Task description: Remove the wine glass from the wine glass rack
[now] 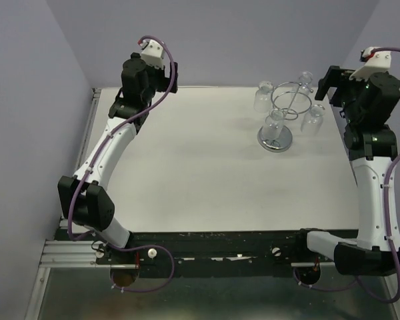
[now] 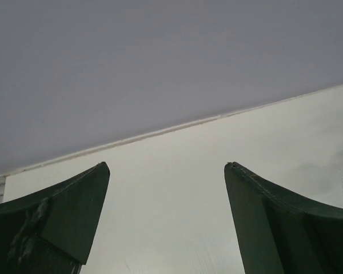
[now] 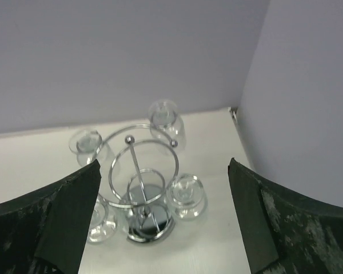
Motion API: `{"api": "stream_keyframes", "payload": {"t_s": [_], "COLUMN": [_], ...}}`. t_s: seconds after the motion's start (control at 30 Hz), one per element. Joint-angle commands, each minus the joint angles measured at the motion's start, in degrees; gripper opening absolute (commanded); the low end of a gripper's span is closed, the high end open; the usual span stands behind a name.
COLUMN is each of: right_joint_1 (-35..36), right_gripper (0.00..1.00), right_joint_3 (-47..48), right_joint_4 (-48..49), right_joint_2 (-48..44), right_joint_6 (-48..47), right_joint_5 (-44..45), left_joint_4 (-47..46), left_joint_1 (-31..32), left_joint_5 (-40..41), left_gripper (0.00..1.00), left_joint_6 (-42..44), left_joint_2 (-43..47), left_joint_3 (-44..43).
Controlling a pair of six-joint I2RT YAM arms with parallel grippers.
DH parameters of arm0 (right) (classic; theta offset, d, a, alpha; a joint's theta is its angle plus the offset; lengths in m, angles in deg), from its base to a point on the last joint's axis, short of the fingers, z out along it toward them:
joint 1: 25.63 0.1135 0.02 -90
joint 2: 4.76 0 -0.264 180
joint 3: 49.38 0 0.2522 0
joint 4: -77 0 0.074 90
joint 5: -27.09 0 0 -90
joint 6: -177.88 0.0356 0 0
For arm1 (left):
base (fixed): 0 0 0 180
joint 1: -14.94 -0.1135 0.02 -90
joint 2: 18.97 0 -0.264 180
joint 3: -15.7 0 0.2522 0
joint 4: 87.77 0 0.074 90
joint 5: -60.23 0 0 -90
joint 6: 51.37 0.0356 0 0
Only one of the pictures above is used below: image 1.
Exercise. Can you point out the aluminium frame profile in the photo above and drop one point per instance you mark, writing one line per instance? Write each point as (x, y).
(77, 287)

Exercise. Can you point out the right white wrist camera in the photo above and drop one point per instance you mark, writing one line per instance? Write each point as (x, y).
(375, 60)

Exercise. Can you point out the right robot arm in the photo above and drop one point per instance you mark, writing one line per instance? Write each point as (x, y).
(372, 149)

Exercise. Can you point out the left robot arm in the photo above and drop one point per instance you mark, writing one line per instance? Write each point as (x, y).
(83, 196)

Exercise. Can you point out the clear wine glass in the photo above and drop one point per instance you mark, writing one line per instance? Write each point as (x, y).
(302, 89)
(274, 123)
(313, 120)
(262, 100)

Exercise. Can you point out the chrome wine glass rack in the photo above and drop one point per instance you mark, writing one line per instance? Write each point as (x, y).
(283, 102)

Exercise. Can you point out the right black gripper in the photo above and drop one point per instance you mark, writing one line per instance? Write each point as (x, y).
(330, 79)

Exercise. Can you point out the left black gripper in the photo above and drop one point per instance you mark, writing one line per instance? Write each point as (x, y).
(164, 81)

